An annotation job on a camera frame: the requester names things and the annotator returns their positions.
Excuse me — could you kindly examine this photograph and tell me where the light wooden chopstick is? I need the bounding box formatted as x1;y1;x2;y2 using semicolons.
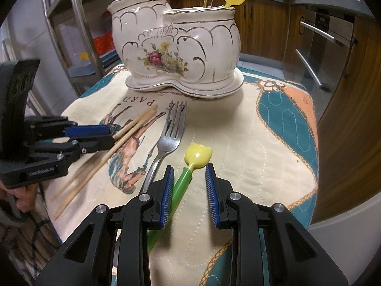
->
51;106;158;203

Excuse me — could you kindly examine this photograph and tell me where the floral ceramic utensil holder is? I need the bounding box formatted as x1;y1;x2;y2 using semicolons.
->
108;0;241;85

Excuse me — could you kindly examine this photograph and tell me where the printed quilted seat cover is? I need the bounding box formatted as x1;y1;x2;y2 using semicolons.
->
45;54;319;286

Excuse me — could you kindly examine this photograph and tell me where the built-in steel oven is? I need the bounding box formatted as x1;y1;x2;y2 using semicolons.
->
295;4;358;93

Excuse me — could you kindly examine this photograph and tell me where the silver metal fork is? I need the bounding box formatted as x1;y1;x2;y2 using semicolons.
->
139;100;188;195

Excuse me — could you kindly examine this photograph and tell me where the crumpled red plastic bag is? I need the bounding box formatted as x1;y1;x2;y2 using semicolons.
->
93;33;115;54

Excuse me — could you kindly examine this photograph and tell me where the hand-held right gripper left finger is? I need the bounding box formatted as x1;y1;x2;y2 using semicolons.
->
34;165;176;286

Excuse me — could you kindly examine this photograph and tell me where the blue flat tray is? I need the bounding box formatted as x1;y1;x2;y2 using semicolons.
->
70;49;120;76

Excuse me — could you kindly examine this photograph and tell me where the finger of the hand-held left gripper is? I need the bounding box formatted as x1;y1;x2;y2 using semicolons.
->
30;134;117;167
25;116;120;139

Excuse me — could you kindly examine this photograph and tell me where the wooden base cabinet with countertop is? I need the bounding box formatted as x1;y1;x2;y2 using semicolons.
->
179;0;381;224

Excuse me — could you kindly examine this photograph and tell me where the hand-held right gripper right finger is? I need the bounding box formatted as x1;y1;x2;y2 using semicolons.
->
205;162;349;286

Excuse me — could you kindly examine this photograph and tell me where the person's plaid clothing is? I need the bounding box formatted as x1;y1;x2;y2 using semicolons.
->
6;214;63;277

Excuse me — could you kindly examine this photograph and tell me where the bundle of wooden chopsticks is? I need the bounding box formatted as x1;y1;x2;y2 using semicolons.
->
53;109;152;220

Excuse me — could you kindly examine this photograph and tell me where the steel shelf rack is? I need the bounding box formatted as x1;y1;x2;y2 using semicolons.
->
42;0;167;96

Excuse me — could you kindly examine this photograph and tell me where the person's left hand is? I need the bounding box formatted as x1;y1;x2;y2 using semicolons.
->
0;182;45;215

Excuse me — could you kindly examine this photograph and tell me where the white refrigerator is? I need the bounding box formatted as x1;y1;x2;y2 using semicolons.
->
6;0;70;117

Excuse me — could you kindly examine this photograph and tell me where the white ceramic holder saucer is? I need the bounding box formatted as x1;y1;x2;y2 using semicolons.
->
125;67;244;99

